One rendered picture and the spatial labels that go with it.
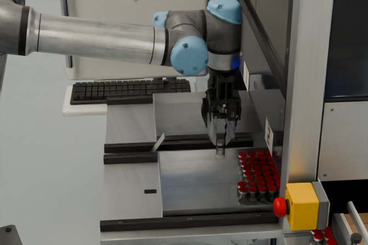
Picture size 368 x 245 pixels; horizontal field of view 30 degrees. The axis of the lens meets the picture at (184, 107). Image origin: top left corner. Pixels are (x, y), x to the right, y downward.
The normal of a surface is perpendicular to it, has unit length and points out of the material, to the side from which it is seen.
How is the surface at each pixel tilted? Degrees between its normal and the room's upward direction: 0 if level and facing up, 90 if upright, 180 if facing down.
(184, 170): 0
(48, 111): 0
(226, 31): 90
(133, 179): 0
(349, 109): 90
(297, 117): 90
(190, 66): 90
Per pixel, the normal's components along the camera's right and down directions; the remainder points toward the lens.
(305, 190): 0.00, -0.89
